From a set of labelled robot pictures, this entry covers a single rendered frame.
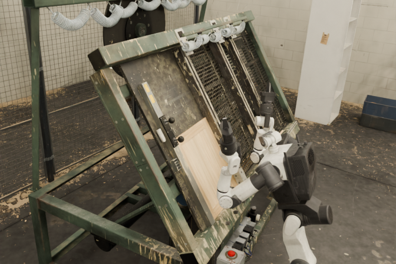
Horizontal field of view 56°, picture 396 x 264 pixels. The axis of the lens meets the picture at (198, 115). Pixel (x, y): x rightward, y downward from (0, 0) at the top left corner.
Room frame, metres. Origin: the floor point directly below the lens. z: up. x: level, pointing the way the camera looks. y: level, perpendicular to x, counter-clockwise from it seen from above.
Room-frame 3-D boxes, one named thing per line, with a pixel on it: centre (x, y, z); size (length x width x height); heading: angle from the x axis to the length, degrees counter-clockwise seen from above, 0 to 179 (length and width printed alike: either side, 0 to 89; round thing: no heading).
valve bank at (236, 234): (1.98, -0.35, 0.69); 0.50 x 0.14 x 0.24; 153
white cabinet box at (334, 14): (5.95, -2.05, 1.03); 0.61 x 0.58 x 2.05; 147
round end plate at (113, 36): (2.97, 0.49, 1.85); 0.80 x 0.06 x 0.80; 153
